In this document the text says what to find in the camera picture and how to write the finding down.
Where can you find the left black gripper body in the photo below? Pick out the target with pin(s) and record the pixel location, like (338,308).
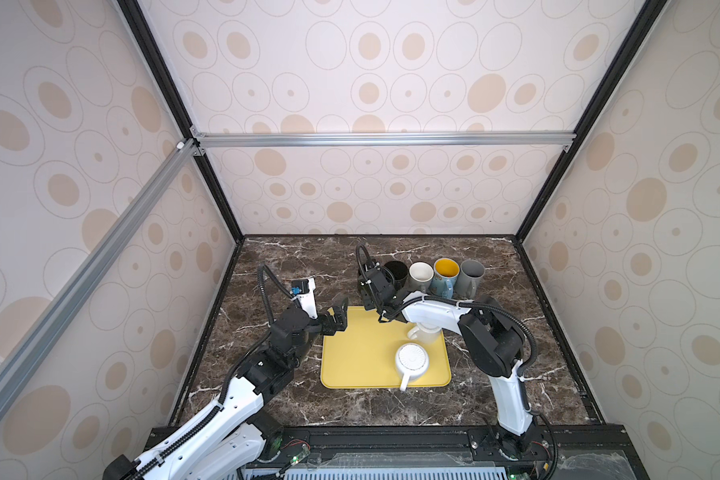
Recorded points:
(329,327)

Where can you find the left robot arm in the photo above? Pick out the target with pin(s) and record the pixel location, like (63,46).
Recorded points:
(221,439)

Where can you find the left slanted aluminium rail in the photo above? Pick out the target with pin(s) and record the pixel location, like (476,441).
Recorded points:
(20,366)

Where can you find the small grey mug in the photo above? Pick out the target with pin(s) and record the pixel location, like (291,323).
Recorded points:
(420,276)

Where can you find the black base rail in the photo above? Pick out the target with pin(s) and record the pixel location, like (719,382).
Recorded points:
(396,452)

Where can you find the blue mug yellow inside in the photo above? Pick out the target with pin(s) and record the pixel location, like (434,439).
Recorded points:
(446,272)

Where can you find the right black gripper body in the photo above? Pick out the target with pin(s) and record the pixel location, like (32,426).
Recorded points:
(368,303)

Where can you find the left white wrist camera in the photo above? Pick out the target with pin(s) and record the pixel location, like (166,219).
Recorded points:
(303,291)

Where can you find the cream white mug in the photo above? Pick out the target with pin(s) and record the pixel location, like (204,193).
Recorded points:
(424,334)

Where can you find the horizontal aluminium rail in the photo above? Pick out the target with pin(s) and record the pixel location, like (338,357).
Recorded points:
(403,139)

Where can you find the white mug upside down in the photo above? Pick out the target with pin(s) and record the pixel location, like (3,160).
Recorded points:
(411,363)

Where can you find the yellow plastic tray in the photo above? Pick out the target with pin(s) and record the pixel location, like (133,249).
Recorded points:
(363,356)

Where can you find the black mug white base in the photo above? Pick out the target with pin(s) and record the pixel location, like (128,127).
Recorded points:
(399,271)

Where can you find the large grey mug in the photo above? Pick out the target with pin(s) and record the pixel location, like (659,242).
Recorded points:
(469,279)

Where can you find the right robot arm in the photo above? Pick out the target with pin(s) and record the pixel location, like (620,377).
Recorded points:
(498,344)

